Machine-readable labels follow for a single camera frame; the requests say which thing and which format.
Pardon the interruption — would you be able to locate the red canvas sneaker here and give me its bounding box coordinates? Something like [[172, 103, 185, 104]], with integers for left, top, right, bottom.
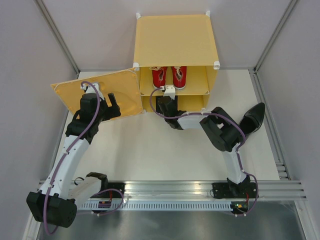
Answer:
[[149, 66, 168, 89], [171, 66, 187, 90]]

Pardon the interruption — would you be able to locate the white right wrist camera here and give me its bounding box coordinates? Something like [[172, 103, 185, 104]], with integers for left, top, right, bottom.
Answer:
[[160, 85, 176, 100]]

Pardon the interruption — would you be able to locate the aluminium corner frame post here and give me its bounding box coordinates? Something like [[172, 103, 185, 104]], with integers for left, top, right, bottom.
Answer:
[[34, 0, 80, 76]]

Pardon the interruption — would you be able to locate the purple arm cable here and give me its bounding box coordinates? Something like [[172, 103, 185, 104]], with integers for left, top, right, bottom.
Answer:
[[149, 86, 258, 218], [42, 81, 101, 236]]

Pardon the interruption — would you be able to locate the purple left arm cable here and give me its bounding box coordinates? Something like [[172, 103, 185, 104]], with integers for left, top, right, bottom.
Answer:
[[42, 81, 101, 236]]

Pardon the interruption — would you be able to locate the white slotted cable duct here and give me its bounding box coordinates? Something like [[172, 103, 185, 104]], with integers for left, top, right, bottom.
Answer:
[[78, 199, 233, 212]]

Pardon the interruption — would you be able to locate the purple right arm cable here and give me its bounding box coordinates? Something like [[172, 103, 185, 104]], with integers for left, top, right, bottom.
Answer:
[[149, 86, 258, 218]]

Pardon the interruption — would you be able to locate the right aluminium corner post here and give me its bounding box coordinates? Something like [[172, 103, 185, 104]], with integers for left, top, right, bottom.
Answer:
[[252, 0, 301, 73]]

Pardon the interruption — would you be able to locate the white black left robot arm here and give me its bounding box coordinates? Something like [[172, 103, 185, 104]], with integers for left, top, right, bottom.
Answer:
[[26, 93, 124, 235]]

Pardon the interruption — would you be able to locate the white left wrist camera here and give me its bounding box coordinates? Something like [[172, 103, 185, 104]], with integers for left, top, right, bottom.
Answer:
[[80, 81, 105, 100]]

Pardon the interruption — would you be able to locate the yellow plastic shoe cabinet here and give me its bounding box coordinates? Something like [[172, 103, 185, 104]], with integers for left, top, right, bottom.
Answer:
[[132, 11, 221, 112]]

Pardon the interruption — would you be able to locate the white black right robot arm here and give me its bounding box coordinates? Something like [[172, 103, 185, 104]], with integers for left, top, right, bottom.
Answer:
[[151, 96, 266, 199]]

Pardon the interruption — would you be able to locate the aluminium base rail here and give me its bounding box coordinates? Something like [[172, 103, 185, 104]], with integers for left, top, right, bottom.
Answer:
[[32, 179, 308, 201]]

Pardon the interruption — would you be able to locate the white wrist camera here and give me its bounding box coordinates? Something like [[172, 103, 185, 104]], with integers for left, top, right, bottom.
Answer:
[[80, 81, 105, 100], [160, 85, 176, 100]]

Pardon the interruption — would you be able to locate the yellow cabinet door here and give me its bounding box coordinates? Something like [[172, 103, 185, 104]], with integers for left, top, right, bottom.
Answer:
[[51, 68, 143, 118]]

